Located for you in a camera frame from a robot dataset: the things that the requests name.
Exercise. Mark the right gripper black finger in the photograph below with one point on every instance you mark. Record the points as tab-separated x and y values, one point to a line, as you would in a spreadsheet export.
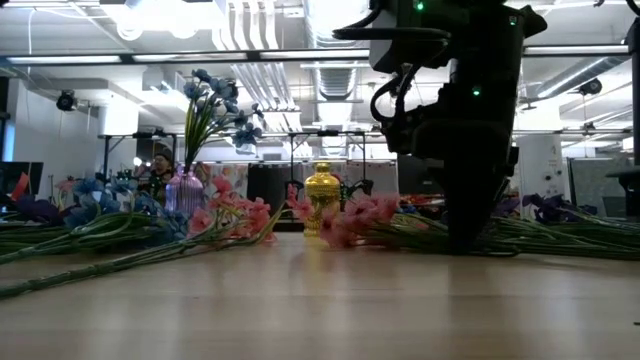
470	210

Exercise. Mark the purple artificial flower bunch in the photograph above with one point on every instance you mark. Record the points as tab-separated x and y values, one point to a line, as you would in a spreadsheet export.
507	206
555	205
37	210

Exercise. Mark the yellow textured glass vase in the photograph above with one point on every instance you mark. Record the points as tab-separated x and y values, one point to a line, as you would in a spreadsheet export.
322	182

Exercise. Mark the pink ribbed glass vase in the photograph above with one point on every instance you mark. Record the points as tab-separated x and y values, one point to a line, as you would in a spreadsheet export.
184	194

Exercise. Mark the grey partition panel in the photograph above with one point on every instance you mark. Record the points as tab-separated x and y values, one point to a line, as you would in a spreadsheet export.
592	185

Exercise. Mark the black partition panel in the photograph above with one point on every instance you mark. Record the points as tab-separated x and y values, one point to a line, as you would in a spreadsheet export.
267	185

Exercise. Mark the black crossbar with light strips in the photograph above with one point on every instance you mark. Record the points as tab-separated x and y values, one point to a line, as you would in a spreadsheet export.
253	55

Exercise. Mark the floral patterned curtain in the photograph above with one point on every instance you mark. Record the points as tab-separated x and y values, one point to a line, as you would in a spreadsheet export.
235	175

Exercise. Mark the person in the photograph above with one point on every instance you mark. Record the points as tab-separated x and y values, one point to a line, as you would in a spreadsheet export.
161	165

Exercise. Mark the black computer monitor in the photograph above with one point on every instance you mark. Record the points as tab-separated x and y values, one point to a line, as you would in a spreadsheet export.
27	172

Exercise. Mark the orange sheet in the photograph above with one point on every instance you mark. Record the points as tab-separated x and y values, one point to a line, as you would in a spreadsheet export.
18	190

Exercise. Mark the black ceiling camera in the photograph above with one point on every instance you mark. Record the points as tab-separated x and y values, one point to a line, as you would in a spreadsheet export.
591	87
66	101

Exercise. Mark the black pedestal stand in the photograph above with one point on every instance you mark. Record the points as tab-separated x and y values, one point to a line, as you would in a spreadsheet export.
625	192

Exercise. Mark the black rig post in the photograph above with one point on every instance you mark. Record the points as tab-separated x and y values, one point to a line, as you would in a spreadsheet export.
636	100

